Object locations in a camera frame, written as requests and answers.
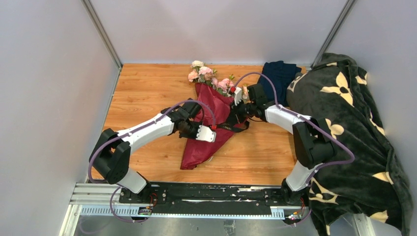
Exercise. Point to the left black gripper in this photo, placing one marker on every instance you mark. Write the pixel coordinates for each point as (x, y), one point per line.
(194, 136)

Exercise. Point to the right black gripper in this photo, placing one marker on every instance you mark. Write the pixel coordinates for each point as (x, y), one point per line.
(238, 116)

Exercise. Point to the black printed ribbon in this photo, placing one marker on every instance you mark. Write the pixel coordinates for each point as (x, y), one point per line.
(235, 122)

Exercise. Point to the maroon wrapping paper sheet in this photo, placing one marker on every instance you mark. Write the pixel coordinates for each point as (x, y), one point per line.
(197, 152)

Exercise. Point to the pink fake flower bunch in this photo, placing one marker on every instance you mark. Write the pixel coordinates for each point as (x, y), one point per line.
(215, 78)

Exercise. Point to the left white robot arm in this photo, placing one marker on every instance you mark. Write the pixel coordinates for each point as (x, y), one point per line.
(111, 154)

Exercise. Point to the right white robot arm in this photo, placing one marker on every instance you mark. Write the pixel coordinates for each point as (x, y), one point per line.
(312, 147)

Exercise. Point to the dark blue folded cloth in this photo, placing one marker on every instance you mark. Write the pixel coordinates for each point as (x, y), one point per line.
(281, 74)

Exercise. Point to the black floral blanket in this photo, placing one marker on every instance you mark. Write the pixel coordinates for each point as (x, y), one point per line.
(365, 178)

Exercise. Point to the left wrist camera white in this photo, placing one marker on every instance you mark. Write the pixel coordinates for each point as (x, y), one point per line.
(204, 133)

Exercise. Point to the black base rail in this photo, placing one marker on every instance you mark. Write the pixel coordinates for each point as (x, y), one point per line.
(211, 199)

